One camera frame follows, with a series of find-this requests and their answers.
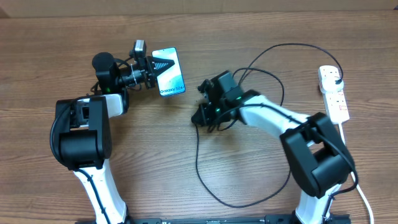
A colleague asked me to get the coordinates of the white charger plug adapter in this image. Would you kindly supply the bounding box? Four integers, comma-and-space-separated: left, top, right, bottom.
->
319, 77, 345, 93

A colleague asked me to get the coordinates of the blue Galaxy smartphone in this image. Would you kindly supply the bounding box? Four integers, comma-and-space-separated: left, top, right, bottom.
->
152, 47, 185, 96

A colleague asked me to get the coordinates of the black USB charging cable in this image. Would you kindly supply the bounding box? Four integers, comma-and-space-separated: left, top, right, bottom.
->
193, 42, 344, 209

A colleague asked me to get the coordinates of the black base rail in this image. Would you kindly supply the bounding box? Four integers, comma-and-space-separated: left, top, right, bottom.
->
127, 215, 299, 224

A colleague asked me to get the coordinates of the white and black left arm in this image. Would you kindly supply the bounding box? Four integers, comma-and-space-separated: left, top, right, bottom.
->
50, 52, 179, 223

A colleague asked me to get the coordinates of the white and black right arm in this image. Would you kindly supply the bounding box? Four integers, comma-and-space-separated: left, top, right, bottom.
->
191, 70, 358, 223

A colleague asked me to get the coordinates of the white power strip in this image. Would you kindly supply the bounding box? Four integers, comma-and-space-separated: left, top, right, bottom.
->
318, 65, 349, 124

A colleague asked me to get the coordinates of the white power strip cord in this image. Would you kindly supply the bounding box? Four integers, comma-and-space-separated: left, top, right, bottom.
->
337, 122, 375, 224

